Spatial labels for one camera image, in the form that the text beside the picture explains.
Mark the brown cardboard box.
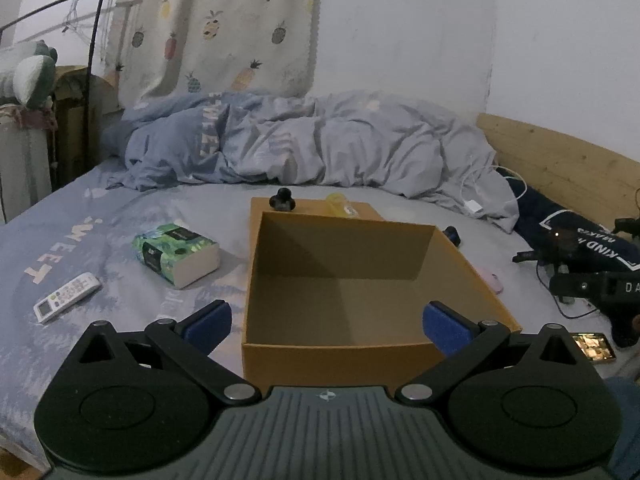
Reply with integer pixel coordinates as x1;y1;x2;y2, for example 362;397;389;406
242;211;521;391

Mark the black flashlight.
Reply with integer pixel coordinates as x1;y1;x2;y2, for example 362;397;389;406
269;188;296;212

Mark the brown cardboard box lid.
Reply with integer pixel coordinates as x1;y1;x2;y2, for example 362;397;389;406
248;197;383;244

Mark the pink small object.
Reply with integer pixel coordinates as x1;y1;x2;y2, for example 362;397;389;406
475;266;503;295

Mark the dark printed garment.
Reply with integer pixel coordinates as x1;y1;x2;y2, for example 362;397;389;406
498;169;639;273

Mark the wooden headboard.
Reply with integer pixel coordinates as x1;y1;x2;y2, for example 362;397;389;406
476;114;639;228

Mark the smartphone with lit screen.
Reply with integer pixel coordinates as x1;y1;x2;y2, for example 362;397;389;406
572;333;616;364

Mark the green tissue pack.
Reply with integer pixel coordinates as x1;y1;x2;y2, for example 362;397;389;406
132;223;220;289

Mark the white remote control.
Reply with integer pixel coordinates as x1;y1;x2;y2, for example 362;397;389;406
34;272;101;324

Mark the blue printed bed sheet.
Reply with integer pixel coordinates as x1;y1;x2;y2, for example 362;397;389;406
0;156;640;461

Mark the blue-grey crumpled duvet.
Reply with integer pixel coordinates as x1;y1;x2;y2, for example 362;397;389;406
101;91;518;232

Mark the green white plush toy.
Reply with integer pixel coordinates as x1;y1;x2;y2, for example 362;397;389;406
1;40;58;110

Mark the pineapple print curtain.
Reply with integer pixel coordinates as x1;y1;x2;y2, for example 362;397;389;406
105;0;317;107

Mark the black metal clothes rack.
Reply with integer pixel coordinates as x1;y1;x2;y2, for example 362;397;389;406
1;0;115;190

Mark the white charger with cable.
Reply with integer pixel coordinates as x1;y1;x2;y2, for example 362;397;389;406
459;164;528;214

